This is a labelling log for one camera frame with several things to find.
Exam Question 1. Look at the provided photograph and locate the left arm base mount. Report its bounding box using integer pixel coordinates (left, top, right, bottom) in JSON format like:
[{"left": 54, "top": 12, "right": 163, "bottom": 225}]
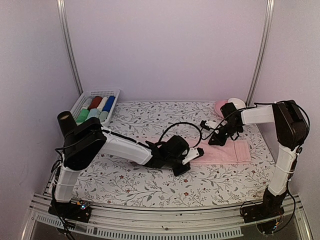
[{"left": 48, "top": 200, "right": 92, "bottom": 223}]

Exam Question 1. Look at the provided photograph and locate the white plastic basket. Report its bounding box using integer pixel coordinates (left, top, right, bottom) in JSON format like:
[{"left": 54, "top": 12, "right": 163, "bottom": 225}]
[{"left": 70, "top": 89, "right": 121, "bottom": 127}]

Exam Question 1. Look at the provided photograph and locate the green rolled towel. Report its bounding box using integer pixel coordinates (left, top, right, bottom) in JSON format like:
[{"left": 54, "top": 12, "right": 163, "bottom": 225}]
[{"left": 75, "top": 108, "right": 90, "bottom": 123}]

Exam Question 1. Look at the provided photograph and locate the grey rolled towel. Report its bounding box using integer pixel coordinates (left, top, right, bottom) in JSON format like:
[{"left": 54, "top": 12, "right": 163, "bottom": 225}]
[{"left": 81, "top": 98, "right": 93, "bottom": 109}]

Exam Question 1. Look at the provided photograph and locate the pink plate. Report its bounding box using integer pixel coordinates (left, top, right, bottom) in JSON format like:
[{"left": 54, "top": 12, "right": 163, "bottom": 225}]
[{"left": 214, "top": 100, "right": 228, "bottom": 117}]

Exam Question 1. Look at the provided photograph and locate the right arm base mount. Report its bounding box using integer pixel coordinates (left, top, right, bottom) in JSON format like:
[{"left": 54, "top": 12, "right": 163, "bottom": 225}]
[{"left": 239, "top": 196, "right": 297, "bottom": 236}]

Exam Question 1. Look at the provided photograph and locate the white bowl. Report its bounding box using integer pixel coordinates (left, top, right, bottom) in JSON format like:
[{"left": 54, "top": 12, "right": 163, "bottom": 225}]
[{"left": 227, "top": 97, "right": 246, "bottom": 110}]

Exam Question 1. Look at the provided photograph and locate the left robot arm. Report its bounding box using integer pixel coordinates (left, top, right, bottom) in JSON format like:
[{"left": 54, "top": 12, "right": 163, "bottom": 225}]
[{"left": 52, "top": 115, "right": 191, "bottom": 217}]

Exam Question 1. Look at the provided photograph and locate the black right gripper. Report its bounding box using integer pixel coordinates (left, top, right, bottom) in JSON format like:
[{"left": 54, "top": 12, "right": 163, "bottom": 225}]
[{"left": 208, "top": 122, "right": 243, "bottom": 147}]

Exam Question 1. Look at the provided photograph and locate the red rolled towel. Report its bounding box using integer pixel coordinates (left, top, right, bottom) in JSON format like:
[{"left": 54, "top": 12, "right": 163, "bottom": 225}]
[{"left": 88, "top": 96, "right": 102, "bottom": 111}]

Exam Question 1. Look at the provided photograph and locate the pink towel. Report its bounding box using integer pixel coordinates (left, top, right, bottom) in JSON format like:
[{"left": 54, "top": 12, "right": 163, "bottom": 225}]
[{"left": 147, "top": 138, "right": 251, "bottom": 166}]

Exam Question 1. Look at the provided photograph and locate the green towel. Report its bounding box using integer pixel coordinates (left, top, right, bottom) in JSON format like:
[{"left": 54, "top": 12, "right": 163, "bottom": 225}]
[
  {"left": 98, "top": 111, "right": 109, "bottom": 123},
  {"left": 75, "top": 108, "right": 90, "bottom": 123}
]

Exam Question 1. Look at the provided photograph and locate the right aluminium frame post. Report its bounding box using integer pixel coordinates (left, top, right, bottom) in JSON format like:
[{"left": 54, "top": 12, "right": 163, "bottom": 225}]
[{"left": 245, "top": 0, "right": 275, "bottom": 106}]

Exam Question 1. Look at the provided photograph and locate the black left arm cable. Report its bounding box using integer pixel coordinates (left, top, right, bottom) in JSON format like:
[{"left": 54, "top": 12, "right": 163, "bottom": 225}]
[{"left": 156, "top": 121, "right": 203, "bottom": 148}]

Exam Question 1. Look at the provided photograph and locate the light blue rolled towel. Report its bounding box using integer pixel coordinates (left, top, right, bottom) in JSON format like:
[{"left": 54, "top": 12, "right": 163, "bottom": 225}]
[{"left": 86, "top": 108, "right": 101, "bottom": 120}]

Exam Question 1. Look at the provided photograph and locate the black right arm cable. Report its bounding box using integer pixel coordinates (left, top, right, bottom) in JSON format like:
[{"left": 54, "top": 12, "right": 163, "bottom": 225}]
[{"left": 202, "top": 101, "right": 311, "bottom": 151}]

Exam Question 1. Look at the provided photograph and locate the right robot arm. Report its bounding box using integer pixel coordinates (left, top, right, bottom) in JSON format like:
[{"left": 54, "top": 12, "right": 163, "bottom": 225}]
[{"left": 208, "top": 100, "right": 310, "bottom": 218}]

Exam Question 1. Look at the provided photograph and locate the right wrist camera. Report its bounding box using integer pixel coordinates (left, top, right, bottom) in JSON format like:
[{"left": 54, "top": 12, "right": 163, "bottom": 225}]
[{"left": 200, "top": 120, "right": 218, "bottom": 131}]

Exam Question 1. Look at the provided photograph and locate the front aluminium rail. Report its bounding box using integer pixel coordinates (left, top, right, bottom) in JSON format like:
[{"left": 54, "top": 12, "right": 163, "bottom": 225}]
[{"left": 21, "top": 194, "right": 315, "bottom": 240}]

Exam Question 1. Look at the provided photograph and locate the left aluminium frame post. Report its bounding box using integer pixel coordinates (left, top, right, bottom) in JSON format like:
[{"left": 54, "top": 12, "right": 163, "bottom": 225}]
[{"left": 56, "top": 0, "right": 83, "bottom": 95}]

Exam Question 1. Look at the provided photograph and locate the black cylinder cup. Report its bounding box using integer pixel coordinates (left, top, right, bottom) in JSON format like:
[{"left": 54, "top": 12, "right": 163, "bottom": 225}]
[{"left": 57, "top": 111, "right": 77, "bottom": 137}]

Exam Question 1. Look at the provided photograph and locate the white rolled towel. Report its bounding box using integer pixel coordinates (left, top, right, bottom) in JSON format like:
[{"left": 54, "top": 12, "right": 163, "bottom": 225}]
[{"left": 97, "top": 97, "right": 108, "bottom": 112}]

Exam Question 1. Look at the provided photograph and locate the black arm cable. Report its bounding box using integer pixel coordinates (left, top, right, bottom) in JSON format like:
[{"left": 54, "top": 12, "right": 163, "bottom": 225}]
[
  {"left": 202, "top": 101, "right": 311, "bottom": 151},
  {"left": 156, "top": 121, "right": 203, "bottom": 148}
]

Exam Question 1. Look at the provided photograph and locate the aluminium frame post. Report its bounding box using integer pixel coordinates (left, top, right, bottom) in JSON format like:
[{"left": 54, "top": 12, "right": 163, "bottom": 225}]
[
  {"left": 56, "top": 0, "right": 83, "bottom": 95},
  {"left": 245, "top": 0, "right": 275, "bottom": 106}
]

